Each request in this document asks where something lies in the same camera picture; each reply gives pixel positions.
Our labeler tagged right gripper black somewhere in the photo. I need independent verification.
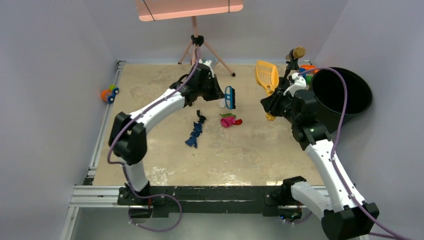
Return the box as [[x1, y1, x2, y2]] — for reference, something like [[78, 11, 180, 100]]
[[261, 86, 300, 125]]

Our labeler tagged blue hand brush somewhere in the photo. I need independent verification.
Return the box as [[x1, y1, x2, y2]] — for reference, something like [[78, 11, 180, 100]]
[[224, 86, 236, 110]]

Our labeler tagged yellow slotted scoop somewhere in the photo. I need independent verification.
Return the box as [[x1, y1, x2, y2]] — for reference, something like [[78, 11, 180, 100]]
[[255, 59, 280, 122]]

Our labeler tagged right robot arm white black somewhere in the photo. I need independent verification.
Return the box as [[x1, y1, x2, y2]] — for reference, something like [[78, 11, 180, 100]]
[[260, 89, 380, 240]]

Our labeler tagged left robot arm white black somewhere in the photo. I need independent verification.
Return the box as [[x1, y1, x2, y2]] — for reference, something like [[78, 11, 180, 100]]
[[107, 60, 224, 205]]

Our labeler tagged white paper scrap far right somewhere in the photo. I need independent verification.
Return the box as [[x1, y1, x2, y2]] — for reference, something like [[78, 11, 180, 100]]
[[218, 98, 226, 108]]

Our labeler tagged green paper scrap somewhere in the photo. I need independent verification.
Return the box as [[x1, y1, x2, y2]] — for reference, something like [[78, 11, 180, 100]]
[[220, 113, 236, 118]]

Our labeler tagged pink paper scrap right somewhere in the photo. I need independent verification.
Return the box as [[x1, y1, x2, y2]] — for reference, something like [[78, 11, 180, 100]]
[[220, 116, 236, 128]]

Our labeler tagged black paper scrap centre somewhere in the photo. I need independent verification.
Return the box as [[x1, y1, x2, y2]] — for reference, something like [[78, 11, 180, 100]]
[[196, 109, 207, 124]]

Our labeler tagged red paper scrap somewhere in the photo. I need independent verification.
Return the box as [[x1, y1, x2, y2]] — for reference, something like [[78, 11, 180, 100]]
[[234, 119, 243, 126]]

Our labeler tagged blue paper scrap middle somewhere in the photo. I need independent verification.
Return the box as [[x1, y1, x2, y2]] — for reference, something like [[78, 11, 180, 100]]
[[190, 121, 203, 138]]

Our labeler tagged black microphone stand gold head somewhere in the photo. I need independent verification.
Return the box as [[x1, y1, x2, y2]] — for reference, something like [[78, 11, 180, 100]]
[[278, 46, 306, 87]]

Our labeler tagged colourful block toy orange arch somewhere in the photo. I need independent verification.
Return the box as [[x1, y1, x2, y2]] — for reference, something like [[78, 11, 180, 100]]
[[298, 65, 319, 85]]

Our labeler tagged black trash bin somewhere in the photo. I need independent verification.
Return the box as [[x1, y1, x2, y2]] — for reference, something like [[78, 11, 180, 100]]
[[309, 67, 373, 134]]

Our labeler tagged blue paper scrap under gripper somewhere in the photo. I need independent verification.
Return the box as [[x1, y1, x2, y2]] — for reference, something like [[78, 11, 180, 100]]
[[185, 131, 200, 149]]

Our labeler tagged pink tripod stand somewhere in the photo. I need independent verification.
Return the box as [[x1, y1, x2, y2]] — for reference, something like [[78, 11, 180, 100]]
[[178, 15, 237, 78]]

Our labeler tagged pink light panel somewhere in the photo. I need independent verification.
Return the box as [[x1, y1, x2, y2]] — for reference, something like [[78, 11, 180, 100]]
[[135, 0, 244, 22]]

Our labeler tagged orange green toy car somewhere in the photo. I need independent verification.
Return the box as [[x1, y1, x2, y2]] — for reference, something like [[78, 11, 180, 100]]
[[100, 84, 120, 104]]

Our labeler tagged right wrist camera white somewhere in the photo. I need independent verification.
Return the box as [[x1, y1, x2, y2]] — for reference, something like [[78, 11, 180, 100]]
[[283, 73, 308, 97]]

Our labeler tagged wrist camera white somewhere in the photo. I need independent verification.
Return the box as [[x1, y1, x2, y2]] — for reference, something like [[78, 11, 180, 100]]
[[199, 59, 217, 78], [283, 73, 308, 97]]

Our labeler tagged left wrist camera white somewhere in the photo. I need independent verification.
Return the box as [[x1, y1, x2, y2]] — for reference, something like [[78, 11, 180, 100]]
[[199, 59, 217, 78]]

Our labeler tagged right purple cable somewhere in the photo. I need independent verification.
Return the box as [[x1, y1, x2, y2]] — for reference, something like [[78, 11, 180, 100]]
[[284, 66, 413, 240]]

